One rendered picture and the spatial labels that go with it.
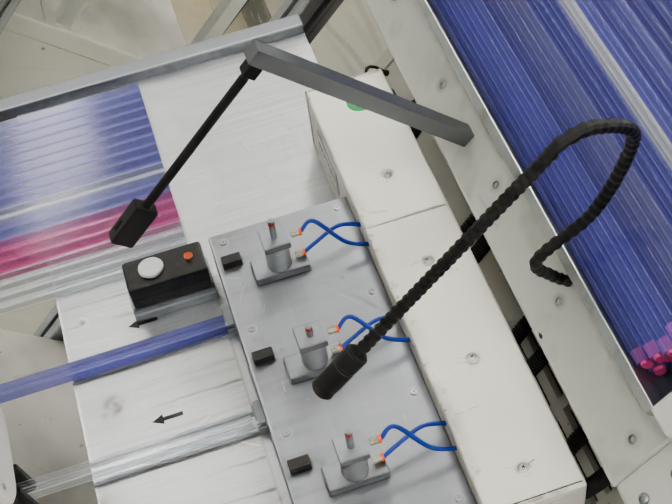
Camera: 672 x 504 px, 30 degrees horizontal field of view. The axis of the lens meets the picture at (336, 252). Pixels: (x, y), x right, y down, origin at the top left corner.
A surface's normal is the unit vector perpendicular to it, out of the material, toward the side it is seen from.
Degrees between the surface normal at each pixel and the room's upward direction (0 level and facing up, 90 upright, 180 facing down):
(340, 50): 90
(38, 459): 0
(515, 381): 43
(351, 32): 90
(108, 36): 0
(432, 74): 90
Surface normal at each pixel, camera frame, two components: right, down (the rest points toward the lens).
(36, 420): 0.58, -0.65
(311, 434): -0.10, -0.62
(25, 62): 0.29, 0.73
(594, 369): -0.76, -0.22
